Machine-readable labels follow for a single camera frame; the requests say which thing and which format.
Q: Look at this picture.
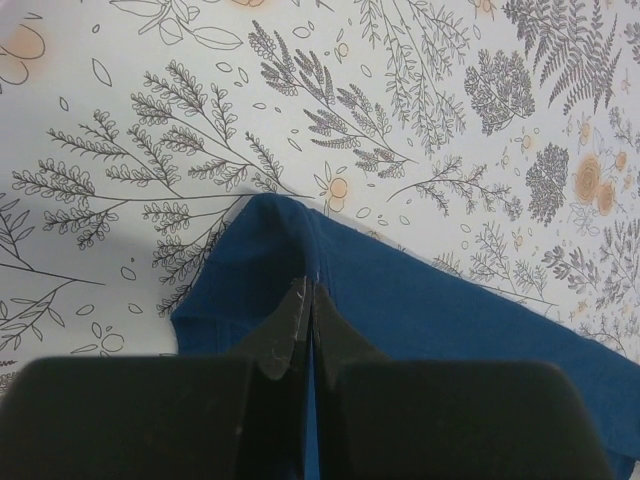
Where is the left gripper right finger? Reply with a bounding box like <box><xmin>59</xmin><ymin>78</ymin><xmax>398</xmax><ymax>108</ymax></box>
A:
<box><xmin>312</xmin><ymin>286</ymin><xmax>613</xmax><ymax>479</ymax></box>

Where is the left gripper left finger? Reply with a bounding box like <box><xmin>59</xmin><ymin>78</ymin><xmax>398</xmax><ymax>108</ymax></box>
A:
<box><xmin>1</xmin><ymin>279</ymin><xmax>312</xmax><ymax>479</ymax></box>

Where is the blue t shirt cartoon print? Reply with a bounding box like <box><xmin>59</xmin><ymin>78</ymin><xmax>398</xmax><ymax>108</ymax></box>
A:
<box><xmin>171</xmin><ymin>194</ymin><xmax>639</xmax><ymax>479</ymax></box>

